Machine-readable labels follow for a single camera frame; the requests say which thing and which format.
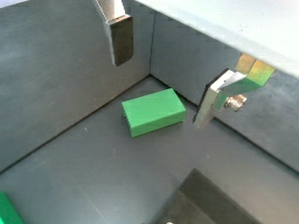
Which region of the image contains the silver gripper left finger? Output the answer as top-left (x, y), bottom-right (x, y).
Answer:
top-left (93, 0), bottom-right (134, 67)

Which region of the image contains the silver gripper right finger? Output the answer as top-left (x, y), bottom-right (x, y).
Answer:
top-left (193, 53), bottom-right (277, 129)

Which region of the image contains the green arch block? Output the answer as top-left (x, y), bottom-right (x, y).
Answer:
top-left (122, 88), bottom-right (186, 137)

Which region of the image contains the green shape sorter base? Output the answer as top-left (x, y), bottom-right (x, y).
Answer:
top-left (0, 192), bottom-right (24, 224)

